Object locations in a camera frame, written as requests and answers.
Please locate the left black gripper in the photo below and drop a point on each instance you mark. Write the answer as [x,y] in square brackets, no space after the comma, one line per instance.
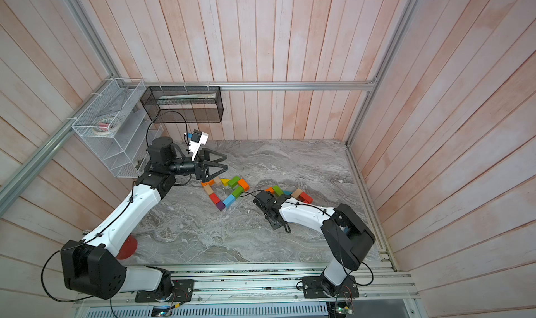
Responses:
[201,167]

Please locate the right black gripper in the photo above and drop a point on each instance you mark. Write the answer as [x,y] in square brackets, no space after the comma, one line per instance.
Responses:
[273,226]

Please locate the long orange block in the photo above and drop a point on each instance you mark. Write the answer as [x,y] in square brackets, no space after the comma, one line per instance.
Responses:
[209,183]

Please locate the small natural wood block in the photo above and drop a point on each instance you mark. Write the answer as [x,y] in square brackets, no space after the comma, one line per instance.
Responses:
[208,189]

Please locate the red block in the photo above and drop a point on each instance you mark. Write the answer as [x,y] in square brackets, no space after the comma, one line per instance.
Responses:
[305,198]
[214,198]

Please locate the light blue block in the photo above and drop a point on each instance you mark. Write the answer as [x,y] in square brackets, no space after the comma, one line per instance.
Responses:
[229,200]

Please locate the purple cube block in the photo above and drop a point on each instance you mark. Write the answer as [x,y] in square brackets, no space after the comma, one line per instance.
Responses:
[220,206]

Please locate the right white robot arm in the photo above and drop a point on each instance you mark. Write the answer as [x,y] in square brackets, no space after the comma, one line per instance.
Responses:
[346,234]

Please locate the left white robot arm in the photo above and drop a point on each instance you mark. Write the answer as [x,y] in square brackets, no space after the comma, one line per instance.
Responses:
[90,266]

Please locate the red pen holder cup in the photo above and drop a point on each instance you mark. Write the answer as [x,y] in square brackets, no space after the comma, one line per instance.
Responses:
[128,248]

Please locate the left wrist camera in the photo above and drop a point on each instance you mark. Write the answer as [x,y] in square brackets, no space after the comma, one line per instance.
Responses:
[196,139]

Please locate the black wire mesh basket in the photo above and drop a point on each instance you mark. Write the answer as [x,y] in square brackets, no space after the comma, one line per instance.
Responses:
[183,104]

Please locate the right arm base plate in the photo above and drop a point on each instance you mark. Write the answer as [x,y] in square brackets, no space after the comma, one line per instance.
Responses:
[320,287]

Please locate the white wire mesh shelf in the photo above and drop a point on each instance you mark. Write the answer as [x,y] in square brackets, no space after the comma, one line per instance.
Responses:
[117,129]

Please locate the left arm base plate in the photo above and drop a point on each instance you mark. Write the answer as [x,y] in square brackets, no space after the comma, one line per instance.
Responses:
[177,291]

